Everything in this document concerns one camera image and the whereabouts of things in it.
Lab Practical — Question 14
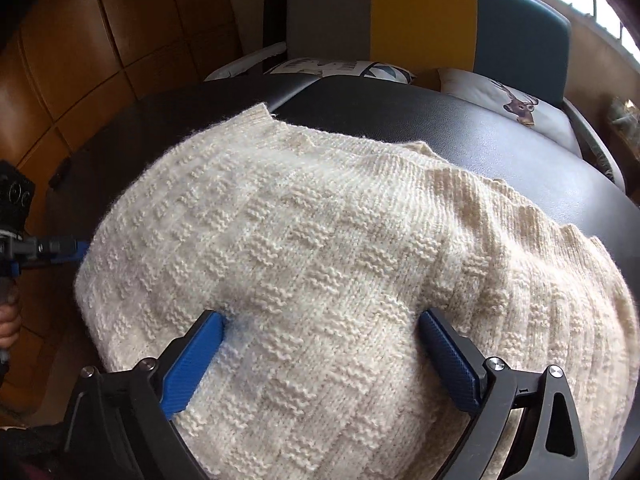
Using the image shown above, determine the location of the cream knitted sweater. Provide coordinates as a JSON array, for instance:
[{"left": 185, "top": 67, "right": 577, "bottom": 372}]
[{"left": 75, "top": 104, "right": 639, "bottom": 479}]

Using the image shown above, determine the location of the person's left hand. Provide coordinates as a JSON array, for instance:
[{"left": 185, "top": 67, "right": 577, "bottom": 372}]
[{"left": 0, "top": 296, "right": 22, "bottom": 350}]

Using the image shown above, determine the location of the black leather ottoman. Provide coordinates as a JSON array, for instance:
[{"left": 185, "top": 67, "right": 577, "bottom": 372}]
[{"left": 44, "top": 75, "right": 639, "bottom": 288}]

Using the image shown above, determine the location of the deer print pillow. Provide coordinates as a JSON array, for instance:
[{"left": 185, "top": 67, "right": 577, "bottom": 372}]
[{"left": 438, "top": 68, "right": 582, "bottom": 157}]

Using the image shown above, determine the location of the black white patterned pillow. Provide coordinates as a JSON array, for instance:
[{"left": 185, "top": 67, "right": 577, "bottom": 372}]
[{"left": 205, "top": 42, "right": 414, "bottom": 84}]

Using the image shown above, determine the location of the cluttered wooden shelf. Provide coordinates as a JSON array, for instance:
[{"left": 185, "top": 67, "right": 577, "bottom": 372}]
[{"left": 605, "top": 96, "right": 639, "bottom": 188}]

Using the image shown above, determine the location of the grey yellow teal sofa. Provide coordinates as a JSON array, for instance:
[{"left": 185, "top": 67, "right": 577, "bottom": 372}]
[{"left": 284, "top": 0, "right": 626, "bottom": 191}]

